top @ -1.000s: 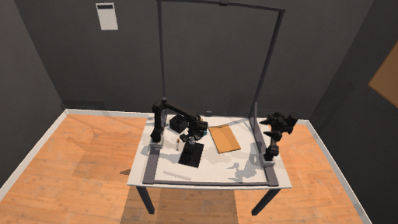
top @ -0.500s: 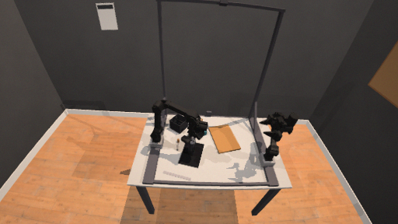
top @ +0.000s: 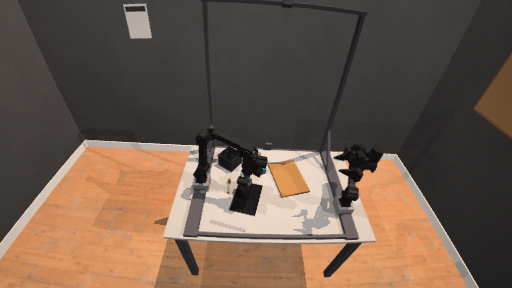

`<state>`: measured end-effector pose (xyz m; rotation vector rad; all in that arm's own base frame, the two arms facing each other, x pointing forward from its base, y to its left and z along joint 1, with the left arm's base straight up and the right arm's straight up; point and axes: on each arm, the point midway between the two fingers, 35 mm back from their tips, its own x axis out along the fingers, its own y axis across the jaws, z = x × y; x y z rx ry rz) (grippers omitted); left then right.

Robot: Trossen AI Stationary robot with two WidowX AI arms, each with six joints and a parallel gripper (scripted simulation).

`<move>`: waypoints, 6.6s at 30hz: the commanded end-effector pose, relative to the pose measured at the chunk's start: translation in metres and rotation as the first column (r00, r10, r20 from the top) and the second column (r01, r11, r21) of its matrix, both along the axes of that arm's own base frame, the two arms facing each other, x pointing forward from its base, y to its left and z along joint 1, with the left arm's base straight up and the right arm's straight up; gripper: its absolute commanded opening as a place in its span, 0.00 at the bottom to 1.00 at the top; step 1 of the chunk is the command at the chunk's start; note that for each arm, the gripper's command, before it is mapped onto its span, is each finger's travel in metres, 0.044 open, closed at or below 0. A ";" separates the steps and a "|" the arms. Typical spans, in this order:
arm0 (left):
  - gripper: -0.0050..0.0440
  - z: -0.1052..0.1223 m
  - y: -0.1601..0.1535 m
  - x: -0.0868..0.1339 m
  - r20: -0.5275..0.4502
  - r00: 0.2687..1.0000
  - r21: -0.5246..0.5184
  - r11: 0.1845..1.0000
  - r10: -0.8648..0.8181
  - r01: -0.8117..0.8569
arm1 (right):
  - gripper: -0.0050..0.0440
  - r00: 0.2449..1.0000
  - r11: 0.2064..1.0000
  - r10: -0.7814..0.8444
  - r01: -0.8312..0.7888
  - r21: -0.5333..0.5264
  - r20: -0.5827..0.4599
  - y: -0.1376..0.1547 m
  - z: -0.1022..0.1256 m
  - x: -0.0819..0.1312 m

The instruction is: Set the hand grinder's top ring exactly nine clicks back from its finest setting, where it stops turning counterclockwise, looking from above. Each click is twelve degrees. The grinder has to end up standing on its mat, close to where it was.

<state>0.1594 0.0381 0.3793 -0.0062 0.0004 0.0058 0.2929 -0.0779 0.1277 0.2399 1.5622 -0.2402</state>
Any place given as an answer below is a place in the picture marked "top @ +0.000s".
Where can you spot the black rectangular mat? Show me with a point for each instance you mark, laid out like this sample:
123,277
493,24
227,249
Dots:
249,206

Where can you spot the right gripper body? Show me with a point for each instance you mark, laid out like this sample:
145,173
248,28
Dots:
244,180

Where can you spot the black hand grinder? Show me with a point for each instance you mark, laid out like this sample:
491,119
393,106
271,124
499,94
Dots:
246,191

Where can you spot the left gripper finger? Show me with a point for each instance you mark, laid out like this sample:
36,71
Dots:
349,172
342,156

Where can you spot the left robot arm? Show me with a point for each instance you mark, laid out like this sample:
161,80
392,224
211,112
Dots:
351,193

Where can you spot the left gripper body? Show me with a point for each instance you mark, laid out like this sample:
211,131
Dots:
354,162

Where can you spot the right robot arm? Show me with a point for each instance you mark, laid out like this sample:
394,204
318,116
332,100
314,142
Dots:
245,148

